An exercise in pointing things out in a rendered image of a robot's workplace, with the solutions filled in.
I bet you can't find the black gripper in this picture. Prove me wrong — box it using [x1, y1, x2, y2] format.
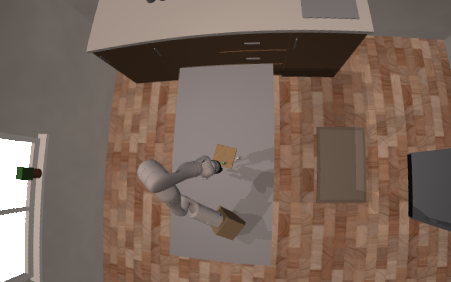
[212, 160, 223, 174]

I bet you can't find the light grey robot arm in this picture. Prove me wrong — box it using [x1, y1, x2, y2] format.
[137, 156, 223, 228]

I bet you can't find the tan square mat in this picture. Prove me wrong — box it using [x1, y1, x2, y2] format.
[213, 144, 237, 168]

